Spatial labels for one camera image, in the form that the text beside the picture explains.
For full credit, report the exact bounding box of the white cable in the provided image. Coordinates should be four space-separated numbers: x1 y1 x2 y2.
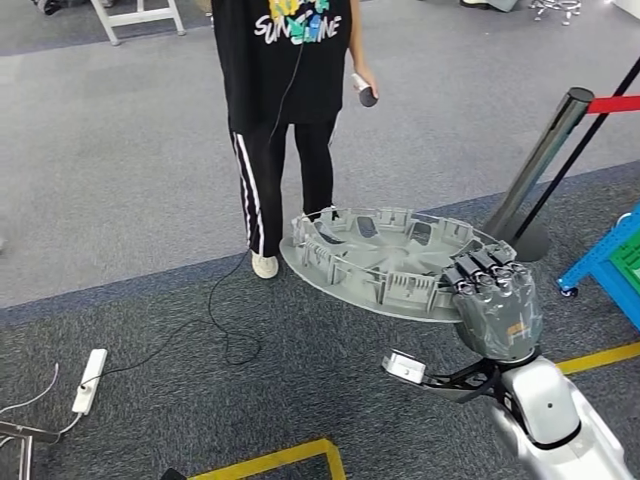
0 362 84 440

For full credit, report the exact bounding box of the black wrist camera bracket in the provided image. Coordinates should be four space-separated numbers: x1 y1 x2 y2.
422 356 507 407

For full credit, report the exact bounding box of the grey plastic hubcap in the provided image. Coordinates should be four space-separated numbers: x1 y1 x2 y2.
278 205 519 325

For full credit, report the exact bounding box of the person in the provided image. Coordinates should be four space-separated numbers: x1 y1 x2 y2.
210 0 380 281

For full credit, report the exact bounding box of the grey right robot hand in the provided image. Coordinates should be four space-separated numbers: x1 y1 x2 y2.
439 246 544 364

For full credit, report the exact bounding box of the green plastic crate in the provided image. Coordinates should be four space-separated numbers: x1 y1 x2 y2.
608 228 640 296

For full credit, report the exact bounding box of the person's left hand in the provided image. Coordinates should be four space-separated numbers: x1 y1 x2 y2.
355 64 380 101

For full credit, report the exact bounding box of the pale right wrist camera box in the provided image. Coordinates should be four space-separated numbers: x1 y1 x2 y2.
382 350 427 386

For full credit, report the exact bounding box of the chrome chair base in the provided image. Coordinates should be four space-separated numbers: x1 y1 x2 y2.
528 0 583 28

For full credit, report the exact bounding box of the blue metal shelf rack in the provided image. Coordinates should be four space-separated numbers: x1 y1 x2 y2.
556 203 640 333

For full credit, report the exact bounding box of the yellow floor tape square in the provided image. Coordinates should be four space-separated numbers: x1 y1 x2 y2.
187 437 347 480

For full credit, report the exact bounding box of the white power strip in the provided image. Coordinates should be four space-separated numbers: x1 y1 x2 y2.
72 348 109 417

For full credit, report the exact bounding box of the chrome stanchion with round base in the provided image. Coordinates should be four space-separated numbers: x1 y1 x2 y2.
481 86 596 244

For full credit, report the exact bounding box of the red barrier belt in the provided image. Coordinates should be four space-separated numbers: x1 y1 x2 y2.
586 95 640 116

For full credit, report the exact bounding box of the white stand frame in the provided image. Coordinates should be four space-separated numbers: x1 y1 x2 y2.
88 0 187 48

